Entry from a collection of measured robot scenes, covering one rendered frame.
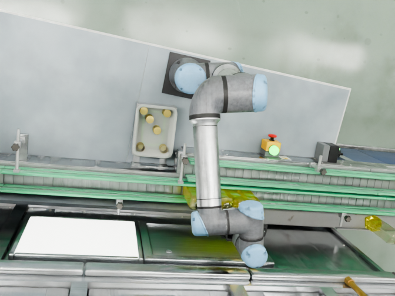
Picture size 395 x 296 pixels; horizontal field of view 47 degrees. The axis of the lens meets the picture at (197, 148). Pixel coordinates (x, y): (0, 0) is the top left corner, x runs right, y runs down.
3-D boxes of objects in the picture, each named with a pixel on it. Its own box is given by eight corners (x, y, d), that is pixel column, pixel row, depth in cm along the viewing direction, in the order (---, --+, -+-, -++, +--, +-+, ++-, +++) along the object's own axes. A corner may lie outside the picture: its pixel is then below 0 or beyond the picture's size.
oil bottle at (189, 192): (181, 193, 196) (190, 211, 176) (183, 181, 195) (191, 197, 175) (194, 194, 198) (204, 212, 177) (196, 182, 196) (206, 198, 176)
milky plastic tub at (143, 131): (130, 151, 201) (131, 155, 192) (136, 100, 196) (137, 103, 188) (169, 154, 204) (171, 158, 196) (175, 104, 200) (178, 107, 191)
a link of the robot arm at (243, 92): (202, 60, 185) (223, 77, 132) (238, 60, 186) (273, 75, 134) (203, 90, 188) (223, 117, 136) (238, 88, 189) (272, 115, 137)
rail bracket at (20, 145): (18, 160, 190) (6, 175, 168) (20, 120, 186) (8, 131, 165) (30, 160, 191) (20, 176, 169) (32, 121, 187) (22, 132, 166)
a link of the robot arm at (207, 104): (185, 72, 133) (194, 239, 131) (222, 71, 134) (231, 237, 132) (183, 80, 145) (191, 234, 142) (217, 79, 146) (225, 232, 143)
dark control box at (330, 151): (313, 157, 218) (321, 161, 210) (316, 141, 217) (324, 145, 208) (328, 158, 220) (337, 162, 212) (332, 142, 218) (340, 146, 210)
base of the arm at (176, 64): (173, 54, 193) (174, 54, 184) (207, 61, 195) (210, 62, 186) (165, 88, 196) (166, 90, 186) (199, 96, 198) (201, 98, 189)
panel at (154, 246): (26, 221, 177) (7, 262, 144) (27, 214, 176) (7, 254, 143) (246, 232, 195) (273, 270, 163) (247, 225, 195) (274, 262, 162)
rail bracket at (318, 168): (306, 166, 205) (319, 175, 192) (308, 150, 203) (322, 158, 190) (314, 167, 206) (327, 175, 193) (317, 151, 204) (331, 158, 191)
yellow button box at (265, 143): (259, 152, 213) (264, 156, 205) (261, 137, 211) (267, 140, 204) (273, 153, 214) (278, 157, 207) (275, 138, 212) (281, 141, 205)
